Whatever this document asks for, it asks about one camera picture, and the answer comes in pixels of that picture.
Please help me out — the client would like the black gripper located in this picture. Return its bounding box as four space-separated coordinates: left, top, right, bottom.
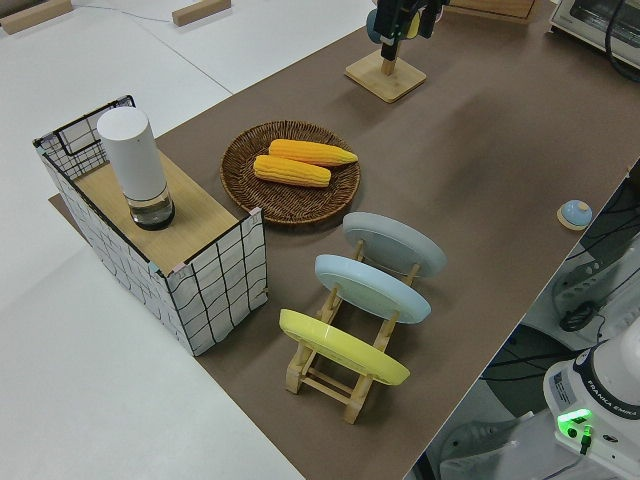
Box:
374 0 445 49

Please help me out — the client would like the dark blue mug, yellow inside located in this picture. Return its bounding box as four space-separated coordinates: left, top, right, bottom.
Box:
366 7 422 44

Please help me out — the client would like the wooden mug tree stand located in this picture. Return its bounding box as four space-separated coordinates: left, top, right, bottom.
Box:
344 42 428 105

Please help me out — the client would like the cream toaster oven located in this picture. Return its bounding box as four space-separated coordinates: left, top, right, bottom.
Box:
549 0 640 69

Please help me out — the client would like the yellow corn cob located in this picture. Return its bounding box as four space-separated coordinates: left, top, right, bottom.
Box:
268 139 360 168
253 154 332 189

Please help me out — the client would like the short wooden block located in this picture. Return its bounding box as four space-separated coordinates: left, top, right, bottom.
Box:
171 0 234 27

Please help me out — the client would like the grey plate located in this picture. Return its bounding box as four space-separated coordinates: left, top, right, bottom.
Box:
342 211 447 280

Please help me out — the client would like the round wicker basket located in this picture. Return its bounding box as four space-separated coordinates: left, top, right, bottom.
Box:
220 120 362 226

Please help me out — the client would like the blue call bell, wooden base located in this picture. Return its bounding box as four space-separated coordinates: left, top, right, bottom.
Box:
556 199 594 231

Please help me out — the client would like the light blue plate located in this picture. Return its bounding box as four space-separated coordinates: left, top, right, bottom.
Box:
314 254 432 326

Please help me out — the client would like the grey power strip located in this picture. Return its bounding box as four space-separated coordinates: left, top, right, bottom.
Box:
549 269 615 321

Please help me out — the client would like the white cylinder, clear base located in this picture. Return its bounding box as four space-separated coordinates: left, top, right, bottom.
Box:
96 109 176 231

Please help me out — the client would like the yellow plate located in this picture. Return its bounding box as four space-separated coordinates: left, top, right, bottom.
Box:
278 308 411 386

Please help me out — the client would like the wooden plate rack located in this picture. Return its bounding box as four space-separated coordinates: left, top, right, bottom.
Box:
285 239 421 425

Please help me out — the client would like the long wooden block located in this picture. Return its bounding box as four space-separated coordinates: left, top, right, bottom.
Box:
0 0 74 36

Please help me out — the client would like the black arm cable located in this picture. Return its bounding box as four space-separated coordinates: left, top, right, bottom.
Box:
603 0 640 87

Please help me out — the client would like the thin grey cable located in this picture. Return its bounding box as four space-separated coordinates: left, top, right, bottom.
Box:
73 0 174 23

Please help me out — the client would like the wire grid box, wooden top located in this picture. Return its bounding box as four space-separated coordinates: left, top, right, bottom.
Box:
32 94 271 357

